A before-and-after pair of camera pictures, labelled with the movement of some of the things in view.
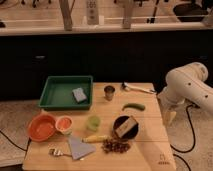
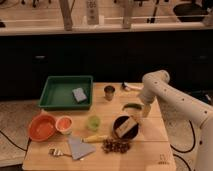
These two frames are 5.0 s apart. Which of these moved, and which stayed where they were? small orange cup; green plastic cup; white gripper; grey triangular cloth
Moved: white gripper
Stayed: grey triangular cloth; small orange cup; green plastic cup
